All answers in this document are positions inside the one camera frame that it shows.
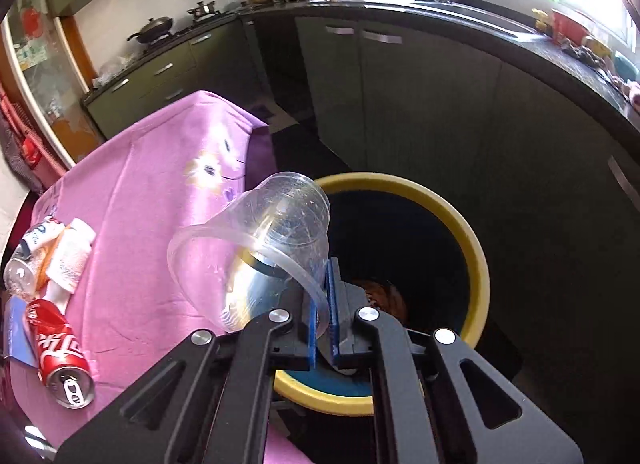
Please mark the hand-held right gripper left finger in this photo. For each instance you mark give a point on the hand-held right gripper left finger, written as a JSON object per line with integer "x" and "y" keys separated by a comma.
{"x": 314, "y": 339}

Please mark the red soda can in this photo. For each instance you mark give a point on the red soda can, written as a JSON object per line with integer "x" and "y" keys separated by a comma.
{"x": 52, "y": 344}

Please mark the green drawer cabinet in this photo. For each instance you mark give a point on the green drawer cabinet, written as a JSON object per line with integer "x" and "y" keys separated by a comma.
{"x": 165, "y": 74}

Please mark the blue paper packet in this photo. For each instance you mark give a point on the blue paper packet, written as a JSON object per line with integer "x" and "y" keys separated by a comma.
{"x": 17, "y": 339}

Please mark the pink floral tablecloth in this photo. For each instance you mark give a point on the pink floral tablecloth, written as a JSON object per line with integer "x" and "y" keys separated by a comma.
{"x": 140, "y": 224}

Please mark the green door cabinet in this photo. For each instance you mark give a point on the green door cabinet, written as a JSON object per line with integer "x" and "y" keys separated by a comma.
{"x": 425, "y": 104}

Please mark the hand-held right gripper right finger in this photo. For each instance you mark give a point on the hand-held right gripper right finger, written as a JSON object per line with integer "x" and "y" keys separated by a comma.
{"x": 336, "y": 339}

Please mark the white plastic bottle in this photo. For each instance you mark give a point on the white plastic bottle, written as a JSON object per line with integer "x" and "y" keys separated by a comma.
{"x": 20, "y": 274}

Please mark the white toothpaste tube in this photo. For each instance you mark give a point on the white toothpaste tube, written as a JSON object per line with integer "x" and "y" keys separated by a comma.
{"x": 40, "y": 236}

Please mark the clear plastic bag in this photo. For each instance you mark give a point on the clear plastic bag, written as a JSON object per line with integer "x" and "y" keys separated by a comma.
{"x": 112, "y": 72}

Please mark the steel cooking pot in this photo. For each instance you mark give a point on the steel cooking pot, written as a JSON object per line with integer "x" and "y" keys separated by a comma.
{"x": 202, "y": 10}

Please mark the black wok with lid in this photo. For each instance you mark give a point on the black wok with lid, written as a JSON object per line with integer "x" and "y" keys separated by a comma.
{"x": 152, "y": 28}

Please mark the steel kitchen sink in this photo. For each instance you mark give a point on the steel kitchen sink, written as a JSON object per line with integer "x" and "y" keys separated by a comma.
{"x": 475, "y": 19}

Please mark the clear plastic cup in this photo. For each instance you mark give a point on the clear plastic cup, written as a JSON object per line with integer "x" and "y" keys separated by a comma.
{"x": 280, "y": 214}

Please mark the black kitchen countertop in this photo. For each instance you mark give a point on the black kitchen countertop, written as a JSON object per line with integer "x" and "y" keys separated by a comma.
{"x": 500, "y": 39}

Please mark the red ceramic container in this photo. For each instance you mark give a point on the red ceramic container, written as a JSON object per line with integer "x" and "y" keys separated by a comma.
{"x": 570, "y": 27}

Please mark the white paper towel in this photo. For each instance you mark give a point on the white paper towel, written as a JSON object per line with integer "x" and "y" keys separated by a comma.
{"x": 75, "y": 249}

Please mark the sliding glass door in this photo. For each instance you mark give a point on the sliding glass door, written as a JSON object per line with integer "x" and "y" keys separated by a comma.
{"x": 45, "y": 74}

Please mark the black gas stove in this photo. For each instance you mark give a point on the black gas stove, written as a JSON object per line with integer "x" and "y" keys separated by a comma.
{"x": 185, "y": 27}

